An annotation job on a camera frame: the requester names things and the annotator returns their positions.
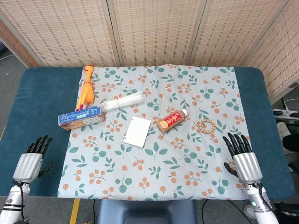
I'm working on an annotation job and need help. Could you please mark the floral leaf fruit tablecloth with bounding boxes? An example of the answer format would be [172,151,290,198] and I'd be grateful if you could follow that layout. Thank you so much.
[57,65,252,201]

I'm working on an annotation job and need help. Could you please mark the blue grey robot torso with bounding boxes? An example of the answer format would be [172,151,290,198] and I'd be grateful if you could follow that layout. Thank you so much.
[97,199,204,224]

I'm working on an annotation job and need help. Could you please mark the white shoe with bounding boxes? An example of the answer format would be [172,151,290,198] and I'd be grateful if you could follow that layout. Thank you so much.
[277,121,292,139]

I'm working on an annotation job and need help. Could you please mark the blue biscuit box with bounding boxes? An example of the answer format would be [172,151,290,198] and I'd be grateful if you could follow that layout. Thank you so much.
[57,105,106,131]

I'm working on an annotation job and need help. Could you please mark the clear plastic straw bundle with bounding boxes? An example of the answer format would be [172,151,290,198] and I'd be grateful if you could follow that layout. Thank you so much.
[100,91,148,112]

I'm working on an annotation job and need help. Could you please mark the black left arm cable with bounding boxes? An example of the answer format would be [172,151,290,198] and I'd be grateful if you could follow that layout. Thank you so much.
[13,181,30,222]

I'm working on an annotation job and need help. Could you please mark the brown drink bottle red label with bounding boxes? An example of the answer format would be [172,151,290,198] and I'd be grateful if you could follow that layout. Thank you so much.
[156,108,189,134]

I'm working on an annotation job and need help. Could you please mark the black floor cable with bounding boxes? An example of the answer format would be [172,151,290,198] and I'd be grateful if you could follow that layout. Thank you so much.
[202,199,257,221]

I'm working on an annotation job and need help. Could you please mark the wooden bead bracelet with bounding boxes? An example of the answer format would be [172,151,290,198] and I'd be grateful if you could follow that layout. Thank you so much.
[198,119,216,135]

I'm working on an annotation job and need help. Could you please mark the orange rubber chicken toy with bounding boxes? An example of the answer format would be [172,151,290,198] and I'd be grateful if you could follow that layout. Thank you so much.
[75,65,96,112]

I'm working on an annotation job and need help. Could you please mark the white rectangular board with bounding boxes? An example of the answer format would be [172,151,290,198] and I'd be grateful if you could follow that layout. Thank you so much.
[123,116,152,148]

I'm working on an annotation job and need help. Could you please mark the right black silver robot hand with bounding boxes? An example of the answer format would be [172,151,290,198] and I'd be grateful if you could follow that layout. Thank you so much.
[222,133,263,185]

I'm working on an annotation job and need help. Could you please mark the woven bamboo screen panel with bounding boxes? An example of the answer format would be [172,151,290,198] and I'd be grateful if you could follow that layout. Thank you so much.
[189,0,295,67]
[0,0,117,68]
[242,0,299,103]
[0,18,39,68]
[107,0,207,67]

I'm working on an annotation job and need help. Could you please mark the white floor stand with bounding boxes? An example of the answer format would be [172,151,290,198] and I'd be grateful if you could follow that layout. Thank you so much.
[272,98,299,120]

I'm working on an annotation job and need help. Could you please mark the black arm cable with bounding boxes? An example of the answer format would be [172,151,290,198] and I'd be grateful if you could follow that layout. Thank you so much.
[13,181,30,222]
[253,182,274,210]

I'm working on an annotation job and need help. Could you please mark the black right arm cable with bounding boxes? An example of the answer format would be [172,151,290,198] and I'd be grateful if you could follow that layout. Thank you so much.
[253,182,274,210]

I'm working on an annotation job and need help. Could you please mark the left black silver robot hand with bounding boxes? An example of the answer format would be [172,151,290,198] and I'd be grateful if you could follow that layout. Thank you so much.
[13,134,54,185]

